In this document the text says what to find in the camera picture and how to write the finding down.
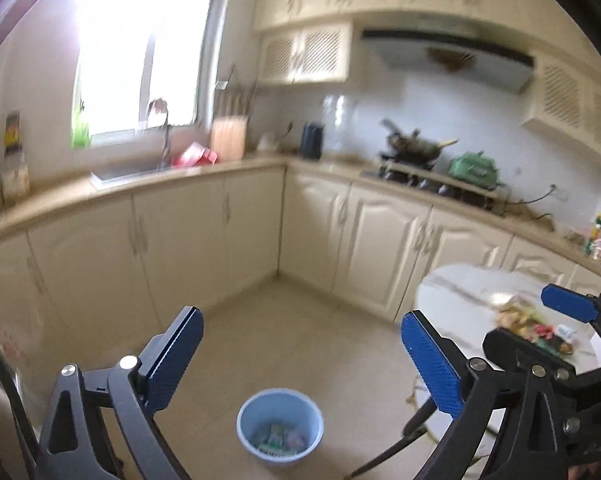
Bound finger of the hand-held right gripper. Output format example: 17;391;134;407
481;327;581;391
541;284;601;361

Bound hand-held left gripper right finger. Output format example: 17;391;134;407
401;310;566;480

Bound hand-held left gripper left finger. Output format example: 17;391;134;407
38;305;204;480

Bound pile of snack wrappers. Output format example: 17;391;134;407
493;296;578;356

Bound blue plastic bucket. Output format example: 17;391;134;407
237;387;325;471

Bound heap of wrappers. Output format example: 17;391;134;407
254;422;308;456

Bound round white marble table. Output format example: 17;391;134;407
344;263;601;478

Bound cream base cabinets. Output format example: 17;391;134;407
0;157;601;341

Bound green electric cooking pot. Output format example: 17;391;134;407
449;151;501;191

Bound black gas hob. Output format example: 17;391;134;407
360;165;508;217

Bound stainless steel sink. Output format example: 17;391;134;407
90;160;181;183

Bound red drain basket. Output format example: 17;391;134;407
172;141;218;168

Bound wide lattice door cabinet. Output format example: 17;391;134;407
520;55;601;171

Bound black wok with lid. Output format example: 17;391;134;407
380;119;460;163

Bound metal kitchen faucet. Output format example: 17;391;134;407
148;99;174;168

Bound wooden cutting board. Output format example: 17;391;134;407
210;116;248;162

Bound clear glass jar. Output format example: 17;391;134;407
1;150;31;206

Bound green dish soap bottle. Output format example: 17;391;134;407
71;105;91;148

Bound dark blue kettle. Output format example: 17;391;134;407
300;121;325;161

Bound black range hood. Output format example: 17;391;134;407
361;27;536;93

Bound hanging utensil rack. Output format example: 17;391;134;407
214;65;258;116

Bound yellow label sauce bottle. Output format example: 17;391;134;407
4;111;22;151

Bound sliding kitchen window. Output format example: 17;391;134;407
73;0;221;148

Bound small lattice door cabinet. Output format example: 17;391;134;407
258;22;353;86

